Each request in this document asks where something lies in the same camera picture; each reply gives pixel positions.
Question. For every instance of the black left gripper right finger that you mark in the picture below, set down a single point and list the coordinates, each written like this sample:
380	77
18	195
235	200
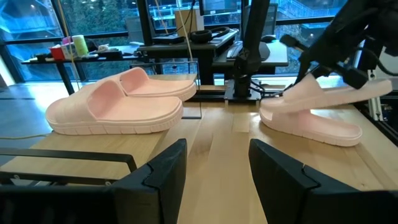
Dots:
286	186

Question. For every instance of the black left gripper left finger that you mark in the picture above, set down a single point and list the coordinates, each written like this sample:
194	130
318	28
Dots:
155	186

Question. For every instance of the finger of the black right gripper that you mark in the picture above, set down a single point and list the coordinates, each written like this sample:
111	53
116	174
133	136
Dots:
354	77
304	62

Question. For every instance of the pink rubber slide sandal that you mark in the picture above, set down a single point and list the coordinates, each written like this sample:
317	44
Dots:
311	127
124	115
311	96
155	85

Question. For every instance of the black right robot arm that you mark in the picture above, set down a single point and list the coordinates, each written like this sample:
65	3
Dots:
252	46

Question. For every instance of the black computer mouse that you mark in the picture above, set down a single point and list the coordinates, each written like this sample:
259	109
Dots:
269	38

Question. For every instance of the black keyboard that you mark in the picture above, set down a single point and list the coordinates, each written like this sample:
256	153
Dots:
234	51

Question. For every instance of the black desk with pole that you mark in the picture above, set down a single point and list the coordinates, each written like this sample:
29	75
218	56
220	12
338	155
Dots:
205	62

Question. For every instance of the computer monitor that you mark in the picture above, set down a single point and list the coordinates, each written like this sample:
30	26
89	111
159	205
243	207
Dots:
217	6

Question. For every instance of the black headphones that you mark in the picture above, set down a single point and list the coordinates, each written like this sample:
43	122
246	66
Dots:
200	35

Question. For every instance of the cardboard box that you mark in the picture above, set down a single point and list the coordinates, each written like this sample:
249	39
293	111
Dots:
196	21

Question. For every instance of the black power adapter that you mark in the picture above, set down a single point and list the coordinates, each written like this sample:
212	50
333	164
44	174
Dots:
168	40

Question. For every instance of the long black side table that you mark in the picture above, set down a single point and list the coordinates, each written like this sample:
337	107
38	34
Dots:
66	77

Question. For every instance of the yellow-green roll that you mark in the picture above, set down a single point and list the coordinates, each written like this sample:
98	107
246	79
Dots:
80	46

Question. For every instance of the black pole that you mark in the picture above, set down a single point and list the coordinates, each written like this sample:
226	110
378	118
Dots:
144	21

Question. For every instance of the red box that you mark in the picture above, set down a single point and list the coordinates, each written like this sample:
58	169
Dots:
57	53

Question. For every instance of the pink container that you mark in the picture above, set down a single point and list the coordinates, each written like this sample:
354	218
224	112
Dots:
66	40

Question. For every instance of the silver aluminium frame post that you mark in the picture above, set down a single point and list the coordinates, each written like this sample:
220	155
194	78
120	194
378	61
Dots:
375	99

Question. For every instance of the wooden shelf with black frame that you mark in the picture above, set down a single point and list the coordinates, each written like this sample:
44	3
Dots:
93	149

